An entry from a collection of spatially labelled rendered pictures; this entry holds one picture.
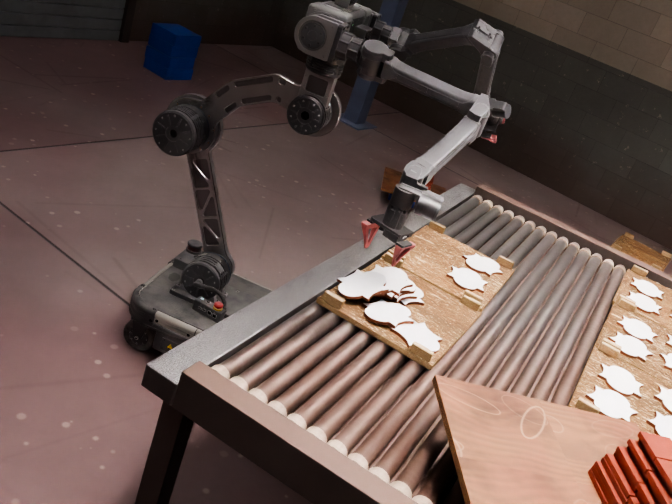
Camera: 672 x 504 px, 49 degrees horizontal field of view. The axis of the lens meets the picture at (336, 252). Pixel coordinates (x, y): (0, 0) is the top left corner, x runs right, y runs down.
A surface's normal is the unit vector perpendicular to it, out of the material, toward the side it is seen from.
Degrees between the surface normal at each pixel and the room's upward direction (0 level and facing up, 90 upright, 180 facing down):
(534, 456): 0
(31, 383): 0
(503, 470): 0
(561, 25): 90
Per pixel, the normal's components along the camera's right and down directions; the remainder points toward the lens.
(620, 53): -0.56, 0.20
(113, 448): 0.31, -0.85
